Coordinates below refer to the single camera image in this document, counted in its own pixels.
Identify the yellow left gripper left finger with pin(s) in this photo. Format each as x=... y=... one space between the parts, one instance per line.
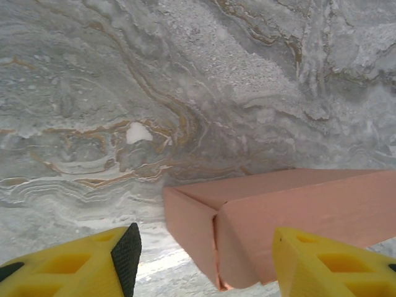
x=92 y=272

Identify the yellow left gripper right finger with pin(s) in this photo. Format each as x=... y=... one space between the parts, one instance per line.
x=325 y=272

